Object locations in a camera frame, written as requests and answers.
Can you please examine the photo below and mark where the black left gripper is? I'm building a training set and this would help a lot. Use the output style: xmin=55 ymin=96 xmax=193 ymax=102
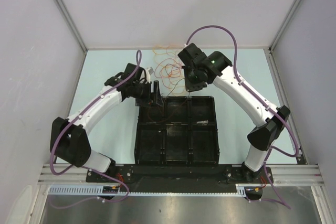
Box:
xmin=132 ymin=80 xmax=163 ymax=108

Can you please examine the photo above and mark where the brown thin cable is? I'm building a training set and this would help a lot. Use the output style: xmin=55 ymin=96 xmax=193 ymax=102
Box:
xmin=145 ymin=87 xmax=184 ymax=127

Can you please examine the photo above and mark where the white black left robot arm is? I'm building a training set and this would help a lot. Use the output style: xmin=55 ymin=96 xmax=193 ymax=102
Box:
xmin=50 ymin=63 xmax=163 ymax=182

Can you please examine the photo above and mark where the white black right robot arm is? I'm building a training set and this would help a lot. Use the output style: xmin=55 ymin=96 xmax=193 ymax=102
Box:
xmin=178 ymin=43 xmax=290 ymax=183

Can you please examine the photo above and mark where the black six-compartment bin tray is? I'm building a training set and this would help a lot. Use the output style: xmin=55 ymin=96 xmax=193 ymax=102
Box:
xmin=134 ymin=96 xmax=220 ymax=166

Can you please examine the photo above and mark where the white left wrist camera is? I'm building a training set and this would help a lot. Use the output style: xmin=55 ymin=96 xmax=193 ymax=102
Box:
xmin=143 ymin=67 xmax=154 ymax=83

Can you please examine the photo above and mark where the orange thin cable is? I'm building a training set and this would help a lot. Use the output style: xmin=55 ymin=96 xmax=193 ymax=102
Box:
xmin=152 ymin=43 xmax=187 ymax=96

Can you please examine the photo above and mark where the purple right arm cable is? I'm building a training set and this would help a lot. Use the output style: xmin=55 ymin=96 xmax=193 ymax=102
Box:
xmin=185 ymin=25 xmax=302 ymax=158

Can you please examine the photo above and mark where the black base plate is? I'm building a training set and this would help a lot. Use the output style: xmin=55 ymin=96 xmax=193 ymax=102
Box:
xmin=86 ymin=165 xmax=274 ymax=192

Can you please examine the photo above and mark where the white slotted cable duct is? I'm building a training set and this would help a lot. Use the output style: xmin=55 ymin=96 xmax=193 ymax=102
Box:
xmin=49 ymin=184 xmax=264 ymax=197

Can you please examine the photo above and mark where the aluminium frame rail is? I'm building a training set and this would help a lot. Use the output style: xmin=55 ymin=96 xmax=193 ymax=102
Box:
xmin=38 ymin=164 xmax=324 ymax=186

